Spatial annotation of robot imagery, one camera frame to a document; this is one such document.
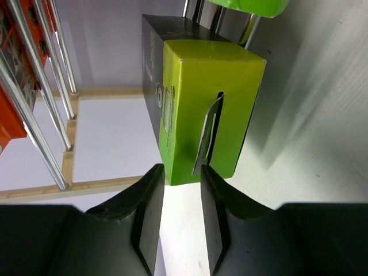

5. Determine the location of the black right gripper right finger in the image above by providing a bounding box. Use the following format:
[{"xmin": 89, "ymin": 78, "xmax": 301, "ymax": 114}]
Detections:
[{"xmin": 201, "ymin": 166, "xmax": 367, "ymax": 275}]

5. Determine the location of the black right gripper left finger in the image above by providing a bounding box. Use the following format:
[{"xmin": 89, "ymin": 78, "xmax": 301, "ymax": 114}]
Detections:
[{"xmin": 1, "ymin": 164, "xmax": 165, "ymax": 275}]

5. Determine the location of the black green razor box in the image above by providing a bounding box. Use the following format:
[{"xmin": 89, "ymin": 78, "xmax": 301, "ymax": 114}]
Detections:
[
  {"xmin": 206, "ymin": 0, "xmax": 291, "ymax": 49},
  {"xmin": 141, "ymin": 14, "xmax": 266, "ymax": 186}
]

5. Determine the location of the orange Gillette razor box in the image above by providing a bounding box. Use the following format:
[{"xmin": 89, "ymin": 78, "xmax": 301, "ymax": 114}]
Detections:
[{"xmin": 1, "ymin": 1, "xmax": 41, "ymax": 152}]

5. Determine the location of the cream metal wire shelf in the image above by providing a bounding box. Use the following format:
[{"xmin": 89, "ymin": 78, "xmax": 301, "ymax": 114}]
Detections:
[{"xmin": 0, "ymin": 0, "xmax": 268, "ymax": 202}]

